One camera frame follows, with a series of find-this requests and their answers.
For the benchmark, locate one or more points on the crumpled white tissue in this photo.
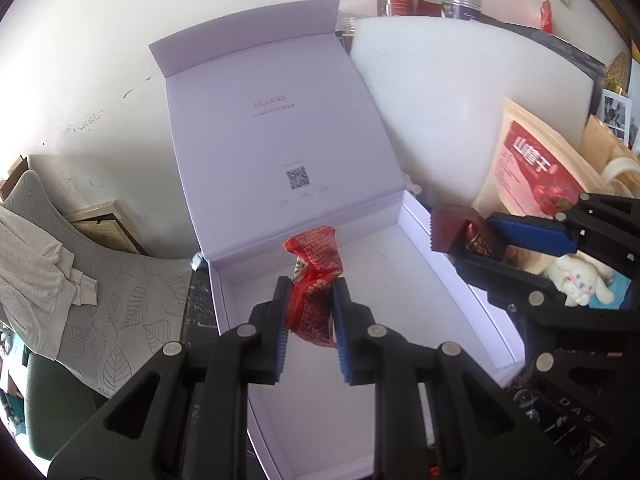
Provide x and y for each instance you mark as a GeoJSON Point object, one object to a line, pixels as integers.
{"type": "Point", "coordinates": [411, 187]}

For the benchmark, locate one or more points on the clear jar purple label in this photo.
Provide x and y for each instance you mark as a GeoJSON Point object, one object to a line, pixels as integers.
{"type": "Point", "coordinates": [465, 10]}

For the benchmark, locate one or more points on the dark green sofa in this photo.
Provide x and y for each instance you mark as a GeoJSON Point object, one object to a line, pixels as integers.
{"type": "Point", "coordinates": [57, 405]}

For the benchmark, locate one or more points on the red candy packet white text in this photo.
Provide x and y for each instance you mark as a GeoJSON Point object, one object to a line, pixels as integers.
{"type": "Point", "coordinates": [318, 265]}

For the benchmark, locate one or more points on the clear jar behind box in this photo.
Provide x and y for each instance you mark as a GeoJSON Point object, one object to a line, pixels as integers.
{"type": "Point", "coordinates": [345, 29]}

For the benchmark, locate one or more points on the grey sweatshirt on chair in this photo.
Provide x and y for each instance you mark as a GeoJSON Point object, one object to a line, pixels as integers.
{"type": "Point", "coordinates": [39, 284]}

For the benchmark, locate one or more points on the white foam board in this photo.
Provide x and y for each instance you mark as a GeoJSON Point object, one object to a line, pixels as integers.
{"type": "Point", "coordinates": [439, 86]}

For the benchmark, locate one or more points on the open lavender gift box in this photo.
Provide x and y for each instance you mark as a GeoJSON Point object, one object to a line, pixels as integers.
{"type": "Point", "coordinates": [287, 170]}

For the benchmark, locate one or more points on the white cartoon dog water bottle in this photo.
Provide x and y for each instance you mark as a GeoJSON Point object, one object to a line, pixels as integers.
{"type": "Point", "coordinates": [580, 277]}

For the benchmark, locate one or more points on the black board behind foam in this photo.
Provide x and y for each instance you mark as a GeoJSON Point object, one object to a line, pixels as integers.
{"type": "Point", "coordinates": [585, 62]}

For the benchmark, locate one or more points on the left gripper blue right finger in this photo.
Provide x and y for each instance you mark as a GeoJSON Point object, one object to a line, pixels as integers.
{"type": "Point", "coordinates": [350, 327]}

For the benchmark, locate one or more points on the kraft hawthorn snack pouch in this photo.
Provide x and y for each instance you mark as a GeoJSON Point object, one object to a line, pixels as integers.
{"type": "Point", "coordinates": [534, 171]}

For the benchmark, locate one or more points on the wooden picture frame on floor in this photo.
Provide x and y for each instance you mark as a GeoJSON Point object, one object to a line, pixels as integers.
{"type": "Point", "coordinates": [108, 225]}

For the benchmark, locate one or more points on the grey leaf pattern chair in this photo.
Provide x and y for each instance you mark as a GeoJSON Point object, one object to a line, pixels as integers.
{"type": "Point", "coordinates": [99, 312]}

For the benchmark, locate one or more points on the printed photo leaflet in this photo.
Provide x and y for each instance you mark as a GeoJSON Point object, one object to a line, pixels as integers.
{"type": "Point", "coordinates": [614, 112]}

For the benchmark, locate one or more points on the light blue plastic bag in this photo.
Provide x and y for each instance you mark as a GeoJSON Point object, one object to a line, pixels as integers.
{"type": "Point", "coordinates": [618, 286]}

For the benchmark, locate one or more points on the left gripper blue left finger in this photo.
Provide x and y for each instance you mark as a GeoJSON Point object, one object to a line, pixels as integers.
{"type": "Point", "coordinates": [279, 324]}

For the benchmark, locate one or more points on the dark brown candy packet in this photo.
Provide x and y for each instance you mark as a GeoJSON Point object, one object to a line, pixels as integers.
{"type": "Point", "coordinates": [458, 230]}

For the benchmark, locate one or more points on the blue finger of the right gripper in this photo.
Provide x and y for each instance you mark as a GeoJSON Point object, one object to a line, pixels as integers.
{"type": "Point", "coordinates": [496, 276]}
{"type": "Point", "coordinates": [550, 237]}

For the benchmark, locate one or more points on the brown paper bag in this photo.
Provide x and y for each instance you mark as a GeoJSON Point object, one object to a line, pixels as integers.
{"type": "Point", "coordinates": [608, 155]}

